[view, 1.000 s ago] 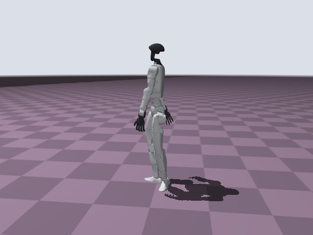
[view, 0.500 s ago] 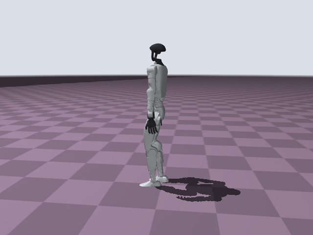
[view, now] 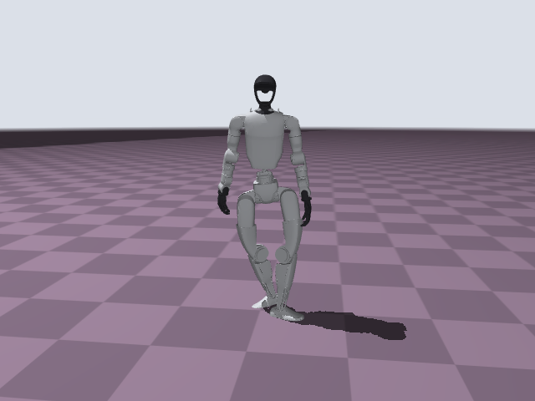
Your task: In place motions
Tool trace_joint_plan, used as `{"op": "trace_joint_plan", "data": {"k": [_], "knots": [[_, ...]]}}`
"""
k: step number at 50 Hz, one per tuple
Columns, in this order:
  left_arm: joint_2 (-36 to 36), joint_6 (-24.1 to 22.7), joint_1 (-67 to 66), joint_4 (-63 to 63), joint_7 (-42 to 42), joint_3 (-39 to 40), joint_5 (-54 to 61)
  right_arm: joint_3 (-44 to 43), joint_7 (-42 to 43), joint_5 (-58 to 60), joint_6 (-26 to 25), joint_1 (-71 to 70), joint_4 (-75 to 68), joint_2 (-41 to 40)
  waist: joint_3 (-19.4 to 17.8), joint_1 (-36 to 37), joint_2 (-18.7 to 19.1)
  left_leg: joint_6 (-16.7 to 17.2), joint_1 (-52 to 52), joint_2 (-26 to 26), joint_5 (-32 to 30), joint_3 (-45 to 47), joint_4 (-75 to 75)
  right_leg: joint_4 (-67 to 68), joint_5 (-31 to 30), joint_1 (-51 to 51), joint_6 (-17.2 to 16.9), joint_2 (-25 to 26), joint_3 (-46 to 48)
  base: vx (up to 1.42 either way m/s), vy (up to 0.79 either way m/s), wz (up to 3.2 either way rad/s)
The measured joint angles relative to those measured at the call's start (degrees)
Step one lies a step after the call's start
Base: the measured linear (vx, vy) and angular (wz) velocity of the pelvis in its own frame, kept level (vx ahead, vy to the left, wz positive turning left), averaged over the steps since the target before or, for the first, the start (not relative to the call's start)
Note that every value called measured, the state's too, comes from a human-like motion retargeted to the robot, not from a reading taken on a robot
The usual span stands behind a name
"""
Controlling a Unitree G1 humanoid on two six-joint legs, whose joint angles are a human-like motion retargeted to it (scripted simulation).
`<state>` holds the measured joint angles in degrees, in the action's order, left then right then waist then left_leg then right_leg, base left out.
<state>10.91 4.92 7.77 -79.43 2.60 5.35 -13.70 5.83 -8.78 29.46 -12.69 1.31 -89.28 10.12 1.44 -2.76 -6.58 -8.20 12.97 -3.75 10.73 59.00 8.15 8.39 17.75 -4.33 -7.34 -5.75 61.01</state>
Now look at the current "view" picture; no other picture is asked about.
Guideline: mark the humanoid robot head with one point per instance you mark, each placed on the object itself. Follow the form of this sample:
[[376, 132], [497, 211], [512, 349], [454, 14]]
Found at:
[[265, 83]]

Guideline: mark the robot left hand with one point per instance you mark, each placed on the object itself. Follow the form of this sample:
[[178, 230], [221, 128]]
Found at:
[[307, 207]]

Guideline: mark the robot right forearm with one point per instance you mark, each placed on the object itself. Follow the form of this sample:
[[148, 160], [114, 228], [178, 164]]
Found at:
[[227, 173]]

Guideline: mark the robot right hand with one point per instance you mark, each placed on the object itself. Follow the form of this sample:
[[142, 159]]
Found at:
[[222, 200]]

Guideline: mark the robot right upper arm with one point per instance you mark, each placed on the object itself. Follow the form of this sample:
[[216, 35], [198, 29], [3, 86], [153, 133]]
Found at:
[[233, 138]]

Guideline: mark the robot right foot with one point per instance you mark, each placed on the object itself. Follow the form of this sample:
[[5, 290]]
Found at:
[[266, 302]]

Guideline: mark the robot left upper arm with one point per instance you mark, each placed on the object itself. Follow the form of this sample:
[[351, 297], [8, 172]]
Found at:
[[295, 139]]

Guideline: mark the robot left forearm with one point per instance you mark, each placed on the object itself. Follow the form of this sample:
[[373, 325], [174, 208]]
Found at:
[[302, 177]]

